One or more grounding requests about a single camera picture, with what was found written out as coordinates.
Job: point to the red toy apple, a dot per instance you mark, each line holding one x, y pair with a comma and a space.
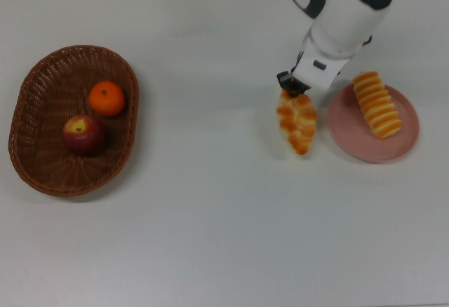
84, 135

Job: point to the pink plate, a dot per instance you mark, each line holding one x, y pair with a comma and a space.
403, 135

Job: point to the orange toy mandarin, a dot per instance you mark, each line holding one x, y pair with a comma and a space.
107, 98

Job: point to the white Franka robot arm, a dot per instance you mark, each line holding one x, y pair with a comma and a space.
343, 19

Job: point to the striped toy bread roll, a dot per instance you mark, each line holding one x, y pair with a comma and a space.
377, 105

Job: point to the braided toy bread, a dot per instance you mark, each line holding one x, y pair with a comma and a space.
298, 124

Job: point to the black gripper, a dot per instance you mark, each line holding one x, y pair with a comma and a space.
297, 88

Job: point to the brown woven basket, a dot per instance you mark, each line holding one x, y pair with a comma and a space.
45, 86

